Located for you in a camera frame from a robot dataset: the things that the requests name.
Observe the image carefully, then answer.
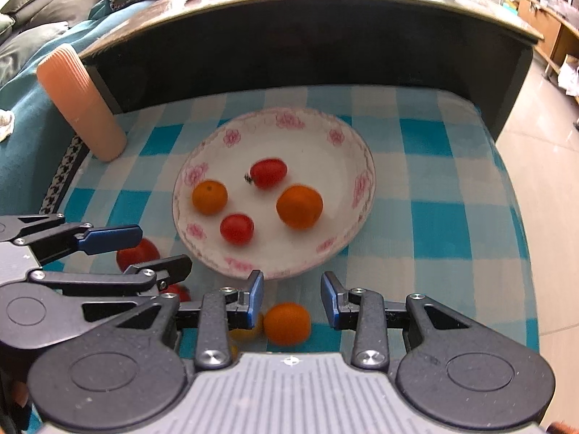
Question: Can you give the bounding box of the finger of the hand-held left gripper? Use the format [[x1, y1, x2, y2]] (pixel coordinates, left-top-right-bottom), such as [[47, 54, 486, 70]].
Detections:
[[0, 212, 143, 267], [29, 255, 193, 325]]

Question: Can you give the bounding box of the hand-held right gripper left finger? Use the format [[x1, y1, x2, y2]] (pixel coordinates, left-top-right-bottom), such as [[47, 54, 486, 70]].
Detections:
[[113, 269, 266, 371]]

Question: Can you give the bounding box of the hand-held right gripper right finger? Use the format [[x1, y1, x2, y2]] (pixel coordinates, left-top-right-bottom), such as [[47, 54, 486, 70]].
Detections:
[[320, 271, 476, 370]]

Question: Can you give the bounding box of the oblong red cherry tomato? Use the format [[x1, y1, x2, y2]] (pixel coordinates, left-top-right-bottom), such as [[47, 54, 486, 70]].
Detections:
[[244, 158, 288, 190], [163, 282, 191, 303]]

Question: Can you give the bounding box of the large red tomato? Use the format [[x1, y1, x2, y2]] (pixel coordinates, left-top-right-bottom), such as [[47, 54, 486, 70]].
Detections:
[[116, 238, 161, 274]]

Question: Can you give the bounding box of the small orange mandarin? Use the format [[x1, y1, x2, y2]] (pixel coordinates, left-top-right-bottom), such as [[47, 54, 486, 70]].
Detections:
[[263, 303, 312, 348], [192, 180, 228, 216]]

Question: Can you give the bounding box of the white floral plate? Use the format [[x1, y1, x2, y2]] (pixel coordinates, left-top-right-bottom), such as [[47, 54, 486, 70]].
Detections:
[[172, 107, 376, 281]]

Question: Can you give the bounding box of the round red cherry tomato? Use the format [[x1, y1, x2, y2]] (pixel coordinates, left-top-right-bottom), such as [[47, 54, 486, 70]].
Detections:
[[220, 213, 255, 246]]

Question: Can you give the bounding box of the large orange mandarin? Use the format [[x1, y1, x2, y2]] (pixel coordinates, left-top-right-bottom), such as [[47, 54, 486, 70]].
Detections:
[[276, 184, 324, 230]]

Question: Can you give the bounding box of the teal blanket with houndstooth trim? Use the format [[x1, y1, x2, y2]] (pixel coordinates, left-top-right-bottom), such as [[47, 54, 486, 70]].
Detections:
[[0, 0, 114, 218]]

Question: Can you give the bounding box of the blue white checkered tablecloth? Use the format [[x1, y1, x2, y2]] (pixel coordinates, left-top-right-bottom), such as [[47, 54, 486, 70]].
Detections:
[[27, 84, 544, 358]]

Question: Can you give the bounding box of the pink ribbed plastic cup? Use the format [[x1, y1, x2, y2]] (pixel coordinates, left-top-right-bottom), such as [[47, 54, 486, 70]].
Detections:
[[36, 43, 128, 163]]

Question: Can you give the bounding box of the cream cloth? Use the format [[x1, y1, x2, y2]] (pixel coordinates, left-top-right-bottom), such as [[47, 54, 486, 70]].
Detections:
[[0, 109, 16, 142]]

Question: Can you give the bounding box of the dark wooden table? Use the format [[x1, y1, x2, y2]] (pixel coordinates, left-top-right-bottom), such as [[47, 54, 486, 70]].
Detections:
[[77, 0, 546, 143]]

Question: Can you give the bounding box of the white paper bag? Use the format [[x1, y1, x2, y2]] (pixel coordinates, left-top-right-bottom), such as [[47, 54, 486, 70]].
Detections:
[[556, 54, 579, 98]]

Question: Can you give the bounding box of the light wooden cabinet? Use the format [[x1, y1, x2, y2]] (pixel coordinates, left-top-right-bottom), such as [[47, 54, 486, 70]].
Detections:
[[486, 0, 579, 73]]

